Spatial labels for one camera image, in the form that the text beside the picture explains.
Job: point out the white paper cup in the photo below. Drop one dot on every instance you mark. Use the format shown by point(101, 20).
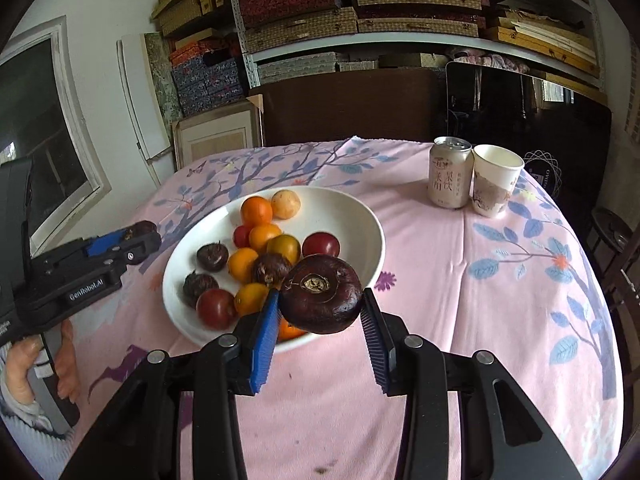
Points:
point(495, 185)

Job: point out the white framed window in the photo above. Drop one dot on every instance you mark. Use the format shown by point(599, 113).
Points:
point(35, 125)

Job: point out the orange patterned box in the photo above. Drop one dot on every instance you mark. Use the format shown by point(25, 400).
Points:
point(192, 52)

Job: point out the red cherry tomato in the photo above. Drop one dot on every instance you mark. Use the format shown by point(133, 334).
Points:
point(242, 236)
point(321, 245)
point(216, 308)

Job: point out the white drink can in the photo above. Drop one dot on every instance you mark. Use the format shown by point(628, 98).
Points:
point(449, 175)

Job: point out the shelf of woven boxes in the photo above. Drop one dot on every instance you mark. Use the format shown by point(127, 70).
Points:
point(300, 25)

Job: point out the person's left forearm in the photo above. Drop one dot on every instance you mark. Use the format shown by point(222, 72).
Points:
point(25, 427)

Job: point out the green marbled board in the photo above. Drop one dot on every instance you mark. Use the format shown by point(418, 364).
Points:
point(162, 75)

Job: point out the orange kumquat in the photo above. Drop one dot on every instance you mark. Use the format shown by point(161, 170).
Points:
point(250, 298)
point(242, 264)
point(256, 210)
point(264, 236)
point(290, 332)

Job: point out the white round plate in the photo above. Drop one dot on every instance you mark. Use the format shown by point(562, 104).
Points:
point(325, 210)

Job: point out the pink printed tablecloth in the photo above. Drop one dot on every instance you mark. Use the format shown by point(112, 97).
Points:
point(475, 310)

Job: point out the person's left hand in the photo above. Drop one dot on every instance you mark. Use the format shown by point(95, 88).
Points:
point(20, 365)

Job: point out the white board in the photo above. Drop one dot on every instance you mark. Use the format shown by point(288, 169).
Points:
point(137, 110)

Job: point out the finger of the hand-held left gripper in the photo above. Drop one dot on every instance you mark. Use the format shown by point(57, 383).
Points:
point(140, 252)
point(107, 242)

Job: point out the pink folded cloth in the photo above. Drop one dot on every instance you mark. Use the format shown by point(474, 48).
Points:
point(490, 60)

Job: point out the checked curtain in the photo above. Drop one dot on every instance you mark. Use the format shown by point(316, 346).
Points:
point(632, 125)

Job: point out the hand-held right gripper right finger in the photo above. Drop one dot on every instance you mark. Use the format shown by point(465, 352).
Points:
point(376, 350)

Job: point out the white metal shelf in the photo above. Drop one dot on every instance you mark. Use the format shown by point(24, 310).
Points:
point(250, 65)

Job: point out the beige picture frame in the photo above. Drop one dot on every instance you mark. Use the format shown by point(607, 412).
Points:
point(215, 135)

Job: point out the green-tinged kumquat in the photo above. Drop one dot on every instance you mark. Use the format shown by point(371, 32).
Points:
point(283, 248)

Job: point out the dark wooden chair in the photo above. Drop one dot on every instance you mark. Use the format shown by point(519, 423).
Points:
point(612, 235)

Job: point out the black glossy panel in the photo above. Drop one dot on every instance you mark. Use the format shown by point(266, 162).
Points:
point(525, 110)

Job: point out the stack of blue patterned boxes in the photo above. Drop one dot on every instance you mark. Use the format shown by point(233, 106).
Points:
point(210, 85)

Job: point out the pale yellow round fruit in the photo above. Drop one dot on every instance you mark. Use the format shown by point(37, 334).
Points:
point(285, 203)

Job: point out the dark water chestnut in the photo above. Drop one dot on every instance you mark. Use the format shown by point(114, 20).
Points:
point(142, 228)
point(270, 268)
point(320, 295)
point(212, 256)
point(200, 287)

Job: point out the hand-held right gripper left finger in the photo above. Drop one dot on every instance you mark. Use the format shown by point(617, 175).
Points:
point(264, 345)

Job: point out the brown wooden panel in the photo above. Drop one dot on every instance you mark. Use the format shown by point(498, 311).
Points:
point(350, 105)

